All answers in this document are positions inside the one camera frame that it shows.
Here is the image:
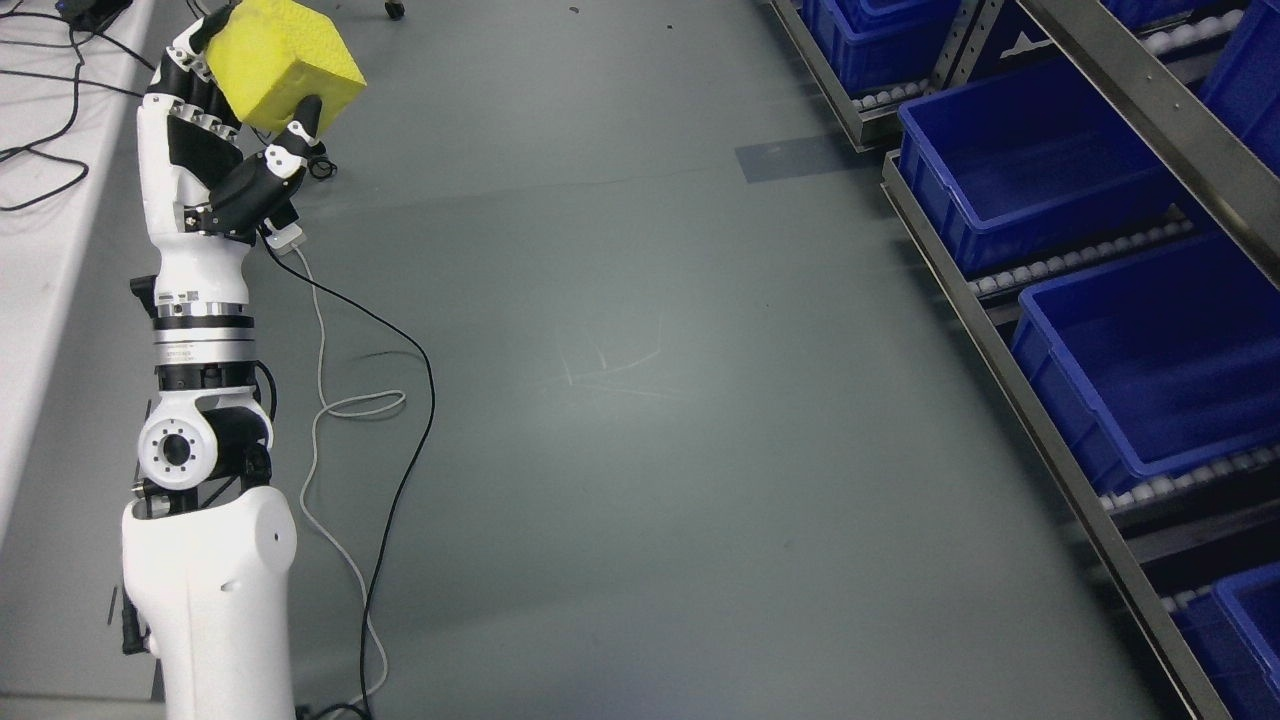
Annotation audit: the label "white cable on floor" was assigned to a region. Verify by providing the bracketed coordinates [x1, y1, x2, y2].
[291, 245, 408, 708]

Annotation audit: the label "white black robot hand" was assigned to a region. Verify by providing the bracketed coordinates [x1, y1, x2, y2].
[131, 5, 323, 331]

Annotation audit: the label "black cable on floor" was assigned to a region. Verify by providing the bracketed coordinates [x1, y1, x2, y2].
[262, 150, 436, 720]

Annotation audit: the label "large blue bin in rack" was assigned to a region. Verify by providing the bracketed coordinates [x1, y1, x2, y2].
[1011, 233, 1279, 495]

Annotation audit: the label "black cables on bench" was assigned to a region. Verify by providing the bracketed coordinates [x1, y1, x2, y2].
[0, 0, 172, 213]

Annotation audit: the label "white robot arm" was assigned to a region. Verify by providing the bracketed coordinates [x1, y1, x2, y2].
[122, 304, 297, 719]

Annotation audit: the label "blue bin bottom corner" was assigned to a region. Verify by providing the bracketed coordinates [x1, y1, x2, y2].
[1172, 562, 1279, 719]

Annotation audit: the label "white power adapter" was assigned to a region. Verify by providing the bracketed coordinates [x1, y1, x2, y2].
[264, 223, 306, 256]

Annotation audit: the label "blue bin top rack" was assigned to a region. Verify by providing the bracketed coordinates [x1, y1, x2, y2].
[800, 1, 960, 95]

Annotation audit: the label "metal shelf rack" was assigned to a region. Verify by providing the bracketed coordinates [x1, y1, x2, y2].
[772, 1, 1277, 719]

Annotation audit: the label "yellow foam block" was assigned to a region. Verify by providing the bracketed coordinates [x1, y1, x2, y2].
[205, 1, 367, 133]

